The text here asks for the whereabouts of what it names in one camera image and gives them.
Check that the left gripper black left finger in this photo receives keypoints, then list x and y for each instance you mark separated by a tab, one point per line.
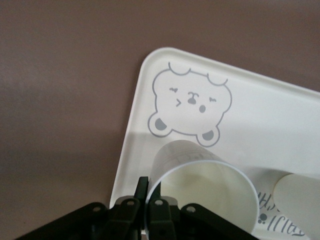
100	222

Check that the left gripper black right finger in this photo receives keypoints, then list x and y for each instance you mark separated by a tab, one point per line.
175	222

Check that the white plastic cup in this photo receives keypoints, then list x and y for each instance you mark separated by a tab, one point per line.
212	185
300	195

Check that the white tray with bear print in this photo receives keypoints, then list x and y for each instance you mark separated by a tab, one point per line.
250	112

